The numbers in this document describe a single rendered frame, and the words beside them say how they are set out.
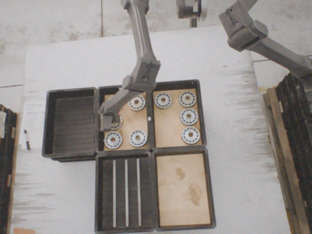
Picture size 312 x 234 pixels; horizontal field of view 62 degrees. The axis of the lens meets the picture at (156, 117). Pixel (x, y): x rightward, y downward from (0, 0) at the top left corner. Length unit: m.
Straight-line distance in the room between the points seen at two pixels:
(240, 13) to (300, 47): 2.14
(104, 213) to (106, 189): 0.13
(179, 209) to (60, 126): 0.84
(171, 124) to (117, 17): 1.76
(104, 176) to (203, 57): 1.03
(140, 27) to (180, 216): 0.97
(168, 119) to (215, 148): 0.35
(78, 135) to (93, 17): 1.75
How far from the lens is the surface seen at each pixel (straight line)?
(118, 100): 1.11
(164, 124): 1.54
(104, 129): 1.32
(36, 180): 1.81
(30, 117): 1.93
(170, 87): 1.57
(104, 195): 1.52
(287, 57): 1.06
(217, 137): 1.67
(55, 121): 1.70
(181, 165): 1.49
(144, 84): 0.94
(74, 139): 1.62
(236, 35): 0.91
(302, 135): 2.20
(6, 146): 2.49
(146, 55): 0.93
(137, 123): 1.55
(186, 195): 1.48
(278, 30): 3.04
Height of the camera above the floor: 2.30
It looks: 72 degrees down
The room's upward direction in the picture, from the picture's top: 11 degrees counter-clockwise
